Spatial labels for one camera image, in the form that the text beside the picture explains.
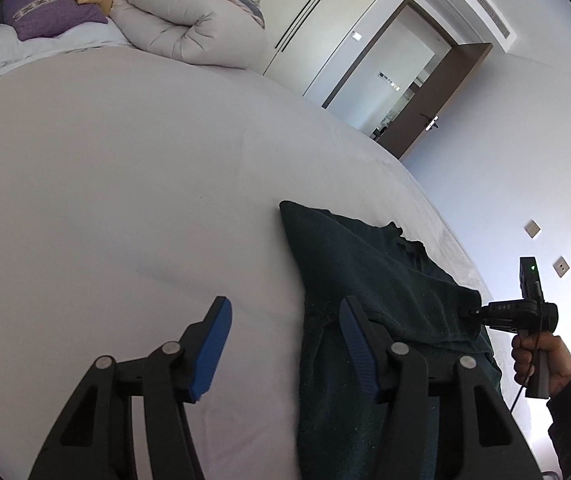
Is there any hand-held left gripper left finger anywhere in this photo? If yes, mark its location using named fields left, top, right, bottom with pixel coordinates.
left=28, top=296, right=233, bottom=480

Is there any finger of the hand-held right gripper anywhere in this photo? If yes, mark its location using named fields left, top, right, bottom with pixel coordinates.
left=459, top=305, right=490, bottom=328

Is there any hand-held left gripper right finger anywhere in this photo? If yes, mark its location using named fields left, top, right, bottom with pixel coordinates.
left=339, top=296, right=541, bottom=480

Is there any dark green sweater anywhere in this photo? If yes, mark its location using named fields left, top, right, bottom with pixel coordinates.
left=279, top=201, right=503, bottom=480

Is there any person's right hand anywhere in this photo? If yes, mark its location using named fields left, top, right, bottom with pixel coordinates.
left=510, top=332, right=571, bottom=401

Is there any white bed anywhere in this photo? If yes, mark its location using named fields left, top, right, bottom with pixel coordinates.
left=0, top=25, right=496, bottom=480

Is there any brown door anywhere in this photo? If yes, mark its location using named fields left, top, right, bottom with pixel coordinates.
left=380, top=42, right=493, bottom=161

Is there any white air vent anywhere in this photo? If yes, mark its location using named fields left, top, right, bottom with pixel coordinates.
left=446, top=0, right=511, bottom=40

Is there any folded beige duvet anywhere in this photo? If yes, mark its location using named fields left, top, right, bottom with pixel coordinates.
left=110, top=0, right=266, bottom=68

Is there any white wardrobe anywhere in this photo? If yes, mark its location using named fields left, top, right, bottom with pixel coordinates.
left=230, top=0, right=416, bottom=96

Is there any white pillow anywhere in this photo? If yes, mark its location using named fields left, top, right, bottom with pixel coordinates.
left=0, top=24, right=136, bottom=96

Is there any purple patterned pillow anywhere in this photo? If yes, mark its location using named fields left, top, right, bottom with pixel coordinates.
left=2, top=0, right=108, bottom=42

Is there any brown door frame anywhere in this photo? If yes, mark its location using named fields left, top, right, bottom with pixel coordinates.
left=322, top=0, right=459, bottom=111

